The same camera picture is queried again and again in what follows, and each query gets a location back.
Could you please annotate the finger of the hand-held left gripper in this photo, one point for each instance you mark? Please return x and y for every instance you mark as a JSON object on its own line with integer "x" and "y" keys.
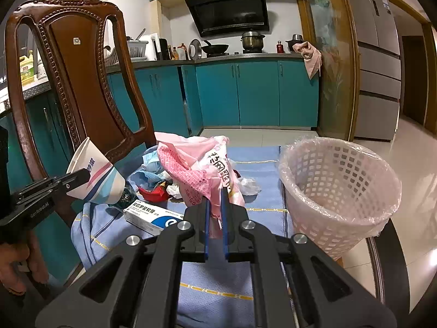
{"x": 73, "y": 179}

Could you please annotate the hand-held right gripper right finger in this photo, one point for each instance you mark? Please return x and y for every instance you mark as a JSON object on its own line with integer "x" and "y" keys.
{"x": 224, "y": 232}

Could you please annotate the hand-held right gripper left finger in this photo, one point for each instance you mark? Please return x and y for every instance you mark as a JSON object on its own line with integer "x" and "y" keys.
{"x": 207, "y": 235}

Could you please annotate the striped white paper cup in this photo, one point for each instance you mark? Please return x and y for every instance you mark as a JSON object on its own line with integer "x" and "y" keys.
{"x": 99, "y": 174}

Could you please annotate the white tissue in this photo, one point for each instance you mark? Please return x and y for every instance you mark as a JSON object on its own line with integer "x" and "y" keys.
{"x": 173, "y": 190}
{"x": 249, "y": 185}

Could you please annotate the white blue medicine box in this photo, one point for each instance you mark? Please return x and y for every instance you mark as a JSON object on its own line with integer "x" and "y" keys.
{"x": 150, "y": 219}

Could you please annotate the red snack wrapper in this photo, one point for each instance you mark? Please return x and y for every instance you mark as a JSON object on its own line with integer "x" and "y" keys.
{"x": 152, "y": 193}

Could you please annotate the pink plastic bag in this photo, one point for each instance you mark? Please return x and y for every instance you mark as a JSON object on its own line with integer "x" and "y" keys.
{"x": 198, "y": 164}

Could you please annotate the blue face mask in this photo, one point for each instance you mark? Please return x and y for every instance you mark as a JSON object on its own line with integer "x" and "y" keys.
{"x": 150, "y": 164}

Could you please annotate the white plastic mesh basket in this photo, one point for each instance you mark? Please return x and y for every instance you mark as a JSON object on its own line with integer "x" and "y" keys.
{"x": 334, "y": 194}

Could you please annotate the person's left hand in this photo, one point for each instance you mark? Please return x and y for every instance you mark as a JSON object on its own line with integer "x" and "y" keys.
{"x": 13, "y": 266}

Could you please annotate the dark green wrapper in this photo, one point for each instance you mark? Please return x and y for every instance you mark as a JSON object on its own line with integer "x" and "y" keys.
{"x": 126, "y": 196}

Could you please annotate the blue checked cloth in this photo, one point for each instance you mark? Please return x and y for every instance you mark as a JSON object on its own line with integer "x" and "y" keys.
{"x": 259, "y": 174}

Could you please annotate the carved wooden chair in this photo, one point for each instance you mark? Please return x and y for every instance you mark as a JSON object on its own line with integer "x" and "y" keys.
{"x": 78, "y": 85}

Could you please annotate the yellow detergent bottle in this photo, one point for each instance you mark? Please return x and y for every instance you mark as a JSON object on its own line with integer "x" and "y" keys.
{"x": 27, "y": 70}

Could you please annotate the white drying basket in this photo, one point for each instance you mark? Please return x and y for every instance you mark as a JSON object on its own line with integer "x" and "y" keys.
{"x": 110, "y": 58}

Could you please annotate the clear plastic bin liner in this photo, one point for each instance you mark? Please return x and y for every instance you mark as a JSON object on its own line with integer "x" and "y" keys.
{"x": 362, "y": 220}

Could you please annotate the teal base cabinets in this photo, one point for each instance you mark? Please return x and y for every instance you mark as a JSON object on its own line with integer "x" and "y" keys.
{"x": 256, "y": 92}

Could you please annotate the white dish rack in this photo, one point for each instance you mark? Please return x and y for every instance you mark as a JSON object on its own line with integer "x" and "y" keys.
{"x": 138, "y": 49}

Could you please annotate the white cutting board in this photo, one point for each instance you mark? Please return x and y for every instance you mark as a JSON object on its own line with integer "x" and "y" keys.
{"x": 153, "y": 46}

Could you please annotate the round glass pot lid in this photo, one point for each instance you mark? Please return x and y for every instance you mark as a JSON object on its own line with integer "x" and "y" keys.
{"x": 194, "y": 49}

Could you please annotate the black wok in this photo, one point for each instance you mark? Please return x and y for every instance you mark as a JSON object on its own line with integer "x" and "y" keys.
{"x": 215, "y": 47}

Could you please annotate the steel stock pot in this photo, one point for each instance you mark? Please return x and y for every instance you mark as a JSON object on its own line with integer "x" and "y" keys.
{"x": 252, "y": 42}

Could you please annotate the small red bottle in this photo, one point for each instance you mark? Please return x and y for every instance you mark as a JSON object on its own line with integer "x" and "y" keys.
{"x": 280, "y": 47}

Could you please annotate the pink towel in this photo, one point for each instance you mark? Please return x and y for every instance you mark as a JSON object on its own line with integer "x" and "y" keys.
{"x": 312, "y": 59}

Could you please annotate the black pot with steel lid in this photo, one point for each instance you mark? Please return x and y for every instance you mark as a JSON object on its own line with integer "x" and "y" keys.
{"x": 295, "y": 42}

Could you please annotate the wood framed glass door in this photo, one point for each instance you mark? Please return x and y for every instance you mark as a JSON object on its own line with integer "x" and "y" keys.
{"x": 327, "y": 58}

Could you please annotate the black range hood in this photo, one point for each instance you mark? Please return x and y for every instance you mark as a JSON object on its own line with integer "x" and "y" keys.
{"x": 228, "y": 12}

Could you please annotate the silver refrigerator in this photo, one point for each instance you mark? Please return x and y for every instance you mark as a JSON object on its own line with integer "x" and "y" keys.
{"x": 375, "y": 58}

